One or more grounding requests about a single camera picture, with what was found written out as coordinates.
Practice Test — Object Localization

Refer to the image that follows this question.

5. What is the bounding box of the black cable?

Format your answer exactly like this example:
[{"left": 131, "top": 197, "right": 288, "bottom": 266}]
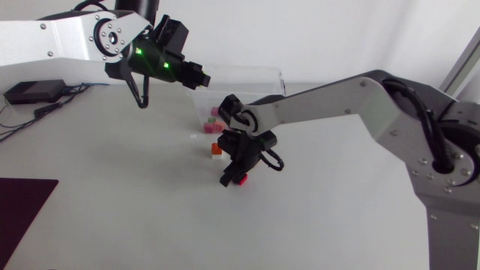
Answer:
[
  {"left": 61, "top": 82, "right": 110, "bottom": 95},
  {"left": 0, "top": 85, "right": 91, "bottom": 144}
]

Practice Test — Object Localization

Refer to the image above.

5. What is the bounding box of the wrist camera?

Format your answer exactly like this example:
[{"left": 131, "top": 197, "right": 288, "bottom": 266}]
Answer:
[
  {"left": 152, "top": 14, "right": 189, "bottom": 58},
  {"left": 217, "top": 130, "right": 241, "bottom": 159}
]

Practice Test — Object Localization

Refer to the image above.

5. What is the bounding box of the black power brick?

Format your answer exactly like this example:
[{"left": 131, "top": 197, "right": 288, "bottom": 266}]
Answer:
[{"left": 3, "top": 79, "right": 68, "bottom": 106}]

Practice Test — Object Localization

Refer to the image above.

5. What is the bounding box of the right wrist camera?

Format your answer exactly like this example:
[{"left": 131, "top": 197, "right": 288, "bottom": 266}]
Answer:
[{"left": 217, "top": 130, "right": 241, "bottom": 159}]

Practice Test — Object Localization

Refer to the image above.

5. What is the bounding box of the dark mat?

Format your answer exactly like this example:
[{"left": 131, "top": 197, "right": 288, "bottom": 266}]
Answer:
[{"left": 0, "top": 177, "right": 60, "bottom": 260}]

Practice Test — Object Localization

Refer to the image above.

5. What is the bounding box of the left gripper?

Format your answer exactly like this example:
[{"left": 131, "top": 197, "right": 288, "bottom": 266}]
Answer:
[{"left": 178, "top": 61, "right": 212, "bottom": 91}]

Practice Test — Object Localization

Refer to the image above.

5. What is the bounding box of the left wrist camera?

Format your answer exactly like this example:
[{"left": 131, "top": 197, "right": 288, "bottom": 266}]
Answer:
[{"left": 152, "top": 14, "right": 189, "bottom": 58}]

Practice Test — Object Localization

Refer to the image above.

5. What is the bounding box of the clear plastic container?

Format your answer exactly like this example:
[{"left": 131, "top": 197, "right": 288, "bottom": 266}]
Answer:
[{"left": 185, "top": 65, "right": 287, "bottom": 135}]

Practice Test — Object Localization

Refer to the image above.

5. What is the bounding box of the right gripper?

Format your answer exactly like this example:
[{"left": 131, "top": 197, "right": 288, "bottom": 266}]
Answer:
[{"left": 219, "top": 144, "right": 263, "bottom": 188}]

